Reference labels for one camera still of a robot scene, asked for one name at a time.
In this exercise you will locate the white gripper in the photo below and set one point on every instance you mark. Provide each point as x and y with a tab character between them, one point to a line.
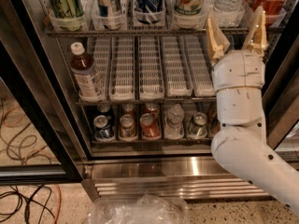
238	69

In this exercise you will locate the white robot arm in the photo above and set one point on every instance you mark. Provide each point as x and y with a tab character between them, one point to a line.
240	146

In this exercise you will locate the right fridge glass door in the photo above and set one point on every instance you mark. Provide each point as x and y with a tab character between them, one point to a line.
280	93

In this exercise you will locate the fridge glass door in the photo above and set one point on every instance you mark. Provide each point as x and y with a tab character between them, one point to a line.
34	70
280	93

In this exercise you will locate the blue white can top shelf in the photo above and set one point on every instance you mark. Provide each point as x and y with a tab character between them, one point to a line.
148	11

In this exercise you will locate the water bottle bottom shelf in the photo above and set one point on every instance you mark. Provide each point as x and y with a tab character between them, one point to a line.
174	122

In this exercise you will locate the left tea bottle white cap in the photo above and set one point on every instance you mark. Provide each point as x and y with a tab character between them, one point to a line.
85	72

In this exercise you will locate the green can top shelf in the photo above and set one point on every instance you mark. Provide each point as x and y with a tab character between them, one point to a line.
70	11

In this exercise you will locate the left fridge glass door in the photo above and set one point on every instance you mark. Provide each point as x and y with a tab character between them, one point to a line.
34	70

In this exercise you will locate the white tray lane five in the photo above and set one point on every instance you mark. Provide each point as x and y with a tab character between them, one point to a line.
201	80

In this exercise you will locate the white tray lane four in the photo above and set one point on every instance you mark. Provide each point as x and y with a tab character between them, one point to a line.
176	71

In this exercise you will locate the gold can rear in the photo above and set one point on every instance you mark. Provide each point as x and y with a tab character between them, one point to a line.
213	123

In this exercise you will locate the green silver can bottom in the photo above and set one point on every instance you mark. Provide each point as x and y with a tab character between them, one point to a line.
197	126

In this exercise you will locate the white tray lane three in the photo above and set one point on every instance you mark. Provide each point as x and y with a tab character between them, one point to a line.
151	81

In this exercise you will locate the red can rear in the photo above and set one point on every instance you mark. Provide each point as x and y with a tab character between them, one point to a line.
152	108

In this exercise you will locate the red can front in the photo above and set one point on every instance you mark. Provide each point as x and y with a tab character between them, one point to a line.
149	126

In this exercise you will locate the white tray lane two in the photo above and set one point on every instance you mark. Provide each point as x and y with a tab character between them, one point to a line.
122	71

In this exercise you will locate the brown can rear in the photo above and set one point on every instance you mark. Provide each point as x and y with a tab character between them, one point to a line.
128	109

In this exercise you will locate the brown can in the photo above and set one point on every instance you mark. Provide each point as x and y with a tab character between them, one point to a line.
128	128
128	109

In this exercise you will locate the brown can front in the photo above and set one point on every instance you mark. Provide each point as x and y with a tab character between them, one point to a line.
128	128

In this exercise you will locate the slim blue silver can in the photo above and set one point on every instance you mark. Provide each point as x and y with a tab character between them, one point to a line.
110	12

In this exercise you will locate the dark can rear left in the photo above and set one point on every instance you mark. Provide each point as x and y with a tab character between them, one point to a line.
107	110

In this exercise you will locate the blue pepsi can front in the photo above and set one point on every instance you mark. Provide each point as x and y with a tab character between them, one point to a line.
103	128

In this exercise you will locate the clear plastic bin with bag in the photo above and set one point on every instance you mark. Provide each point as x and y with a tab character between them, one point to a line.
146	209

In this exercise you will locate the middle wire shelf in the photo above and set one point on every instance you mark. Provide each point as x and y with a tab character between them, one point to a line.
160	101

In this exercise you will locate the wire shelf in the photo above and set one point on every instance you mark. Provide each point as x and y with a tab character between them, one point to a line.
160	101
143	32

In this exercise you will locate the top wire shelf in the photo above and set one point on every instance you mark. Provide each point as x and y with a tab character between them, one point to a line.
143	32

